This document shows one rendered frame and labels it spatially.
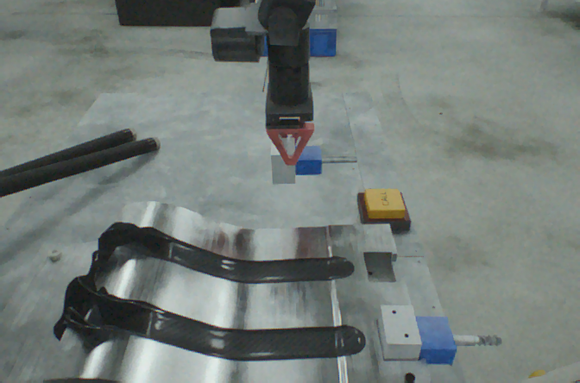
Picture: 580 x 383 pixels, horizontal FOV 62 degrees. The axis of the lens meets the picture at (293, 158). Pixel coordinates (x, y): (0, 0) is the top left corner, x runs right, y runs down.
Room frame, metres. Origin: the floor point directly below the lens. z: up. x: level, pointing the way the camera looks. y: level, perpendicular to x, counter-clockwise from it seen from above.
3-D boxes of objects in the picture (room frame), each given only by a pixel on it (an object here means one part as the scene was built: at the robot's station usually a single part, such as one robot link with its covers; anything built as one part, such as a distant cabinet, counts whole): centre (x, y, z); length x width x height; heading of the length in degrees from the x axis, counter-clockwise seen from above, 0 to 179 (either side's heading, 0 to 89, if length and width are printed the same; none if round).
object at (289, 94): (0.62, 0.01, 1.06); 0.10 x 0.07 x 0.07; 1
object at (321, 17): (3.62, -0.01, 0.28); 0.61 x 0.41 x 0.15; 89
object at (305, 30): (0.62, 0.01, 1.12); 0.07 x 0.06 x 0.07; 85
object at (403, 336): (0.33, -0.16, 0.89); 0.13 x 0.05 x 0.05; 89
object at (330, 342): (0.38, 0.10, 0.92); 0.35 x 0.16 x 0.09; 91
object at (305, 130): (0.61, 0.01, 0.99); 0.07 x 0.07 x 0.09; 1
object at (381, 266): (0.44, -0.12, 0.87); 0.05 x 0.05 x 0.04; 1
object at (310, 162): (0.62, -0.03, 0.94); 0.13 x 0.05 x 0.05; 91
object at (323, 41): (3.62, -0.01, 0.11); 0.61 x 0.41 x 0.22; 89
